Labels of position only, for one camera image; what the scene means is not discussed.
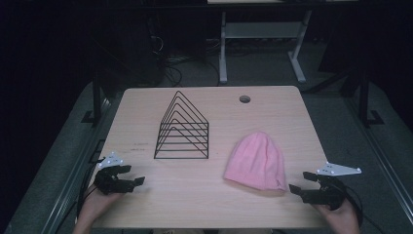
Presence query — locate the black metal stand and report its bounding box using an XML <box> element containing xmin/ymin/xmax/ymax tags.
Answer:
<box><xmin>81</xmin><ymin>72</ymin><xmax>112</xmax><ymax>126</ymax></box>
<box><xmin>356</xmin><ymin>64</ymin><xmax>386</xmax><ymax>129</ymax></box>

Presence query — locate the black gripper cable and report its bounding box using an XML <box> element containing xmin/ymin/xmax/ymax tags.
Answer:
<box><xmin>76</xmin><ymin>161</ymin><xmax>102</xmax><ymax>217</ymax></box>
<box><xmin>337</xmin><ymin>184</ymin><xmax>364</xmax><ymax>227</ymax></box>

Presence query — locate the white metal desk frame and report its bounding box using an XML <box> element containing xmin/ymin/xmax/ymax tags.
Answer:
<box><xmin>218</xmin><ymin>9</ymin><xmax>314</xmax><ymax>85</ymax></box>

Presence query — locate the pink knit beanie hat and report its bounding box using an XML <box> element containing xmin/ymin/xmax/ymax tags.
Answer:
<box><xmin>222</xmin><ymin>131</ymin><xmax>288</xmax><ymax>192</ymax></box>

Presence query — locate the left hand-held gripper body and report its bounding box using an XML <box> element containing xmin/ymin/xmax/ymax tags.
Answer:
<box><xmin>93</xmin><ymin>151</ymin><xmax>135</xmax><ymax>196</ymax></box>

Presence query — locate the black wire file rack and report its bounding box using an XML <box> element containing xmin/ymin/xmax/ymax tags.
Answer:
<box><xmin>153</xmin><ymin>90</ymin><xmax>209</xmax><ymax>161</ymax></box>

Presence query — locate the person's left hand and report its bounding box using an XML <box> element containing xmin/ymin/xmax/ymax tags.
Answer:
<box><xmin>77</xmin><ymin>183</ymin><xmax>122</xmax><ymax>220</ymax></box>

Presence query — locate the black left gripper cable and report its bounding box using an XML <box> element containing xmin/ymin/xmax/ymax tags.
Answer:
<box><xmin>76</xmin><ymin>161</ymin><xmax>102</xmax><ymax>217</ymax></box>

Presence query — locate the tangle of floor cables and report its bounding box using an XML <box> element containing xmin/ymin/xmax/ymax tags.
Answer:
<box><xmin>150</xmin><ymin>33</ymin><xmax>222</xmax><ymax>87</ymax></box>

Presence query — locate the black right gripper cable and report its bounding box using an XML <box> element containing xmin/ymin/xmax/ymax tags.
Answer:
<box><xmin>337</xmin><ymin>184</ymin><xmax>364</xmax><ymax>227</ymax></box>

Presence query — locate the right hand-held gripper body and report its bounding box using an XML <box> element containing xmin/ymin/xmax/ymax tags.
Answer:
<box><xmin>303</xmin><ymin>161</ymin><xmax>362</xmax><ymax>211</ymax></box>

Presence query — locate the person's right hand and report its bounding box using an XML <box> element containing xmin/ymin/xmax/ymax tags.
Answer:
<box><xmin>315</xmin><ymin>198</ymin><xmax>360</xmax><ymax>234</ymax></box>

